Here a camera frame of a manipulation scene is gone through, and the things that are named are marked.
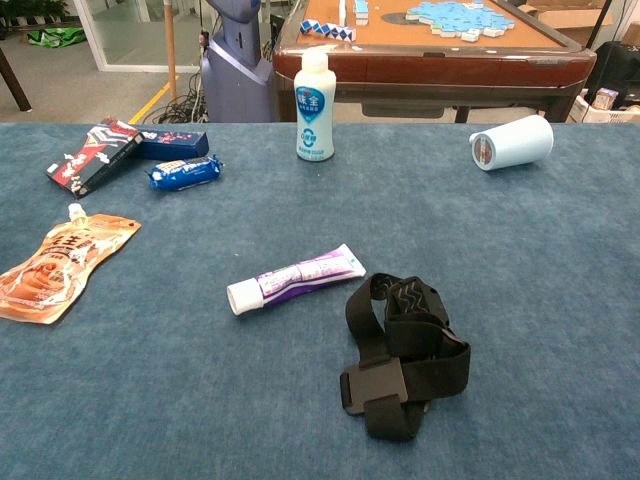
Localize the black red patterned box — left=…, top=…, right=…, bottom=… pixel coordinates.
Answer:
left=45, top=117, right=146, bottom=200

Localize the black bag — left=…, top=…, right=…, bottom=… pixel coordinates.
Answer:
left=582, top=40, right=640, bottom=124

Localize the green bag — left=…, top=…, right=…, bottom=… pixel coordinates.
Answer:
left=27, top=27, right=87, bottom=49

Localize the white storage crate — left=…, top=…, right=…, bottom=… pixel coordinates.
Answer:
left=569, top=94, right=640, bottom=124

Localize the blue white snake puzzle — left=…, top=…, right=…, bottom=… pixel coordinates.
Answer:
left=298, top=19, right=357, bottom=42

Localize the white purple toothpaste tube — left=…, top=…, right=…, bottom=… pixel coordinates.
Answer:
left=226, top=243, right=368, bottom=317

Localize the wooden pole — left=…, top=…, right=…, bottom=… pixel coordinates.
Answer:
left=163, top=0, right=179, bottom=101

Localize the light blue mug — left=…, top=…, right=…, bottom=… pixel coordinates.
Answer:
left=468, top=114, right=555, bottom=172

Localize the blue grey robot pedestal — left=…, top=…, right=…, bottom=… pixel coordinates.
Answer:
left=200, top=0, right=275, bottom=124

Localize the black cable bundle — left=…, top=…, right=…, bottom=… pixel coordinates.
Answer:
left=149, top=74, right=209, bottom=125

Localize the blue cookie packet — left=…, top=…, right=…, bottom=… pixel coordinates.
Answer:
left=146, top=153, right=225, bottom=192

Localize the dark blue long box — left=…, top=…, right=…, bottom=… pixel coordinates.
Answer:
left=135, top=128, right=210, bottom=161

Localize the blue mahjong tile pile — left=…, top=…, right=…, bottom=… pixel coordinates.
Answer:
left=404, top=0, right=516, bottom=44

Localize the brown mahjong table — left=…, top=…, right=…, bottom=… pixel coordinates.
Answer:
left=272, top=0, right=599, bottom=124

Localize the black elastic strap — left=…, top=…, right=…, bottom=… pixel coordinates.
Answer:
left=339, top=272, right=472, bottom=442

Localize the cardboard box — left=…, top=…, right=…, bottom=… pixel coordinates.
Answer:
left=519, top=0, right=614, bottom=49

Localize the dark table leg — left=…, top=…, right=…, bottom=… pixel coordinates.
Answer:
left=0, top=47, right=32, bottom=112

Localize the white yogurt drink bottle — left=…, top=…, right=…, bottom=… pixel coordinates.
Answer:
left=293, top=49, right=337, bottom=163

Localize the orange spout pouch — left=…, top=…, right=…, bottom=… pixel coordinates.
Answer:
left=0, top=202, right=143, bottom=325

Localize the blue table mat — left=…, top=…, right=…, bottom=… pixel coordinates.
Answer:
left=0, top=122, right=640, bottom=480

